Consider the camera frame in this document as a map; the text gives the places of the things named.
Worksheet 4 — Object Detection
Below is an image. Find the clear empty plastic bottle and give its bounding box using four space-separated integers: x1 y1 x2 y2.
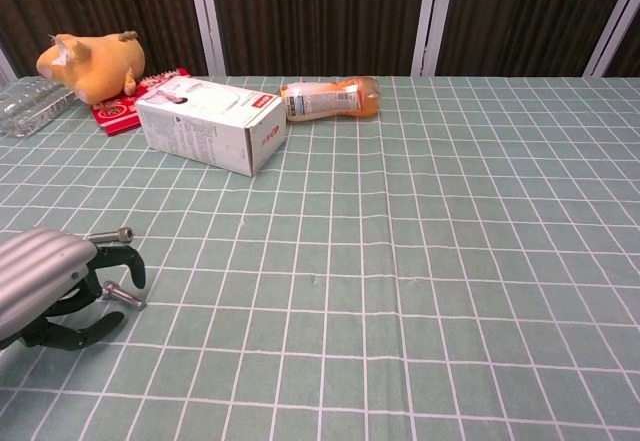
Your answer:
0 78 76 138

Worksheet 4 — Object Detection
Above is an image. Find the red snack packet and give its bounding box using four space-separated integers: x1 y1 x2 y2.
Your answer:
90 65 194 137

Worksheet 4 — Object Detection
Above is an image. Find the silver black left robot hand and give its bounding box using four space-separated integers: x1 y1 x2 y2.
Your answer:
0 227 147 352

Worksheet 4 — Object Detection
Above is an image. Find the orange plush animal toy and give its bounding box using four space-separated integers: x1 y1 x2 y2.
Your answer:
35 30 146 103

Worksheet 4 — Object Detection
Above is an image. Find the orange drink plastic bottle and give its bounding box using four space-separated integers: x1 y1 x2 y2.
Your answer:
278 75 381 123

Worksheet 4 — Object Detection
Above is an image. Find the white partition frame post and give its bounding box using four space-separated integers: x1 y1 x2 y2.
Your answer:
0 48 19 87
185 0 227 76
412 0 459 78
584 0 640 78

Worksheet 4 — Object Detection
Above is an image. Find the dark brown corrugated panel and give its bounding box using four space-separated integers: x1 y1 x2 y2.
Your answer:
207 0 431 77
0 0 209 80
607 0 640 78
437 0 624 78

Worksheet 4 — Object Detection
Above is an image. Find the green checked tablecloth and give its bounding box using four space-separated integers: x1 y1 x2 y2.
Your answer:
0 74 640 441

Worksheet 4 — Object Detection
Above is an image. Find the white cardboard product box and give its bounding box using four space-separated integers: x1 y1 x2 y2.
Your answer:
134 75 288 178

